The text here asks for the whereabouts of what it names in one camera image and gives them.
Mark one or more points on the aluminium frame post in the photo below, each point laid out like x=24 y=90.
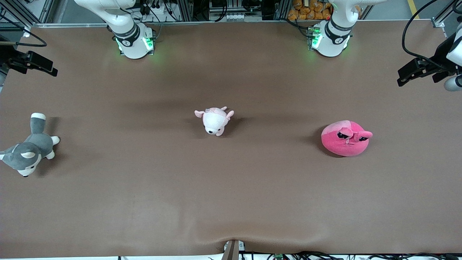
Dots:
x=442 y=18
x=12 y=12
x=282 y=9
x=184 y=9

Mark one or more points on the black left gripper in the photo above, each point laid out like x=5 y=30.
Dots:
x=441 y=54

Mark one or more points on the aluminium table edge rail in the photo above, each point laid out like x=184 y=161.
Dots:
x=216 y=23

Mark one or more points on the brown table cloth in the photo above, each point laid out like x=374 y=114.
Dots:
x=231 y=187

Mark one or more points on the silver camera mount pole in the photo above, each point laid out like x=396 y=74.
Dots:
x=232 y=252

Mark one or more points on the orange bagged items pile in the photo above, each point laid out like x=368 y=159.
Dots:
x=306 y=11

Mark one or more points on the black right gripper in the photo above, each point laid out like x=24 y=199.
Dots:
x=8 y=57

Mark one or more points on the grey white husky plush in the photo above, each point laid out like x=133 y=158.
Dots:
x=36 y=144

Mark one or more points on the pale pink white plush dog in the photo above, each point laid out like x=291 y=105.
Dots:
x=213 y=122

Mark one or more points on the white power strip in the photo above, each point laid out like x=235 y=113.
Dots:
x=238 y=17

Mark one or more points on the round pink plush toy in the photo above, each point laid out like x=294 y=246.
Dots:
x=343 y=146

